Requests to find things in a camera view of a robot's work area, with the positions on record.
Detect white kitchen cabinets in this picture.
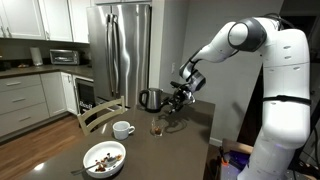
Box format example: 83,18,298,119
0,0,91,44
0,71,79,138

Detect white ceramic bowl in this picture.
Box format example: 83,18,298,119
82,140,127,179

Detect clear glass bowl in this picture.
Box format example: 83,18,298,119
150,117,165,138

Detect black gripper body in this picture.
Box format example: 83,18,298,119
174,85,196,106

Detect light wooden box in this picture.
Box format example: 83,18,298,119
221,138,254,156

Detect silver toaster oven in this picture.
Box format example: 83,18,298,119
49,49,81,66

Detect stainless steel electric kettle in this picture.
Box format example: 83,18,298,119
138,87,165,113

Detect white upper kitchen cabinets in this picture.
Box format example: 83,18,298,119
0,0,91,44

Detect white lower kitchen cabinets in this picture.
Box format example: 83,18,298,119
0,71,79,138

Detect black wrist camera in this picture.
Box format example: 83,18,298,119
170,80,184,90

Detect black beverage cooler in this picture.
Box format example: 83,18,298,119
74,77,98,116

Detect stainless steel refrigerator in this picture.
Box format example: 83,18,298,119
86,3,152,108

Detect cream wooden chair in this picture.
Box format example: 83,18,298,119
76,95,127,137

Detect silver metal spoon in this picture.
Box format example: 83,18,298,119
70,156,118,176

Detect white paper towel roll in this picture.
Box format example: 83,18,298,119
29,46,44,67

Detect white ceramic mug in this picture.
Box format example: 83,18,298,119
112,120,136,141

